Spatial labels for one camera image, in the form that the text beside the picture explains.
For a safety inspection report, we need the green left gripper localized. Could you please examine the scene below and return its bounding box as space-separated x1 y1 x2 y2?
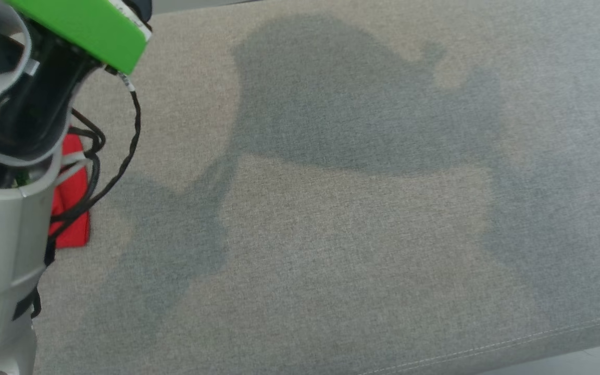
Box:
3 0 153 76

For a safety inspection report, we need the red and white jersey shirt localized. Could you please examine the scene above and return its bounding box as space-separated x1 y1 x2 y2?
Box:
50 133 91 248

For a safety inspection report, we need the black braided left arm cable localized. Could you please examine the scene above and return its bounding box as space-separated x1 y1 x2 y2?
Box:
45 73 142 252

